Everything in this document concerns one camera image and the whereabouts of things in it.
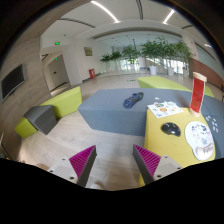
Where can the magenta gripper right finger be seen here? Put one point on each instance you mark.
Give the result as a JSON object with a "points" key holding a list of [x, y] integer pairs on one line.
{"points": [[152, 166]]}

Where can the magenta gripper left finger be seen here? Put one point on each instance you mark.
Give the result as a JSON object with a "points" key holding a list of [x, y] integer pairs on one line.
{"points": [[77, 168]]}

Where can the black computer mouse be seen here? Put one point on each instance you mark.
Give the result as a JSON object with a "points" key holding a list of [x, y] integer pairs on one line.
{"points": [[170, 128]]}

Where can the yellow table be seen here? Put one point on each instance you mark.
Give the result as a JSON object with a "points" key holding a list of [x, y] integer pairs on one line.
{"points": [[175, 147]]}

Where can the printed menu sheet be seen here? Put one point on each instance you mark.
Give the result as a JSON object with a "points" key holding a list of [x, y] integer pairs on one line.
{"points": [[164, 109]]}

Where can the large grey bench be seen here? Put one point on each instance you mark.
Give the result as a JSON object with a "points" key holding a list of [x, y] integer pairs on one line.
{"points": [[104, 111]]}

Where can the dark grey cube seat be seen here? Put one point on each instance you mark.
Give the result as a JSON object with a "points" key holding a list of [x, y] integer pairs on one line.
{"points": [[42, 118]]}

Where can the lime green bench left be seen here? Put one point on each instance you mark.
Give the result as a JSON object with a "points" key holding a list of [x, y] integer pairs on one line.
{"points": [[64, 104]]}

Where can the lime green bench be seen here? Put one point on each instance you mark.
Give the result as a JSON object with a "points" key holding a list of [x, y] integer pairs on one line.
{"points": [[64, 104], [163, 83]]}

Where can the blue folded umbrella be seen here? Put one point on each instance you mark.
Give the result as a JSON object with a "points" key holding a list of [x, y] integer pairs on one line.
{"points": [[129, 102]]}

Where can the lime green bench far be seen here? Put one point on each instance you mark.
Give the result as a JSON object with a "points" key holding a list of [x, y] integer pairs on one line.
{"points": [[163, 83]]}

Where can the red standing sign holder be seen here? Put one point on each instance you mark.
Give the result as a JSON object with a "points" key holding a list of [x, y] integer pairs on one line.
{"points": [[198, 94]]}

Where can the potted plant far left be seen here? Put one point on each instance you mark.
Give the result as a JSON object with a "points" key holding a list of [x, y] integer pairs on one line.
{"points": [[111, 60]]}

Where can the potted plant white pot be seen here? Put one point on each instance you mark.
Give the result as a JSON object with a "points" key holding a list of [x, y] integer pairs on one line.
{"points": [[174, 51], [154, 50]]}

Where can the potted plant right white pot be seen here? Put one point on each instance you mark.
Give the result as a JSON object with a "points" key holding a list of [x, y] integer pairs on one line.
{"points": [[174, 51]]}

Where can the wall mounted black television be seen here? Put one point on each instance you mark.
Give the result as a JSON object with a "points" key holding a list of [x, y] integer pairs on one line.
{"points": [[12, 81]]}

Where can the wall notice board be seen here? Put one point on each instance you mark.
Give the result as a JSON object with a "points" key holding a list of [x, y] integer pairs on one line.
{"points": [[88, 51]]}

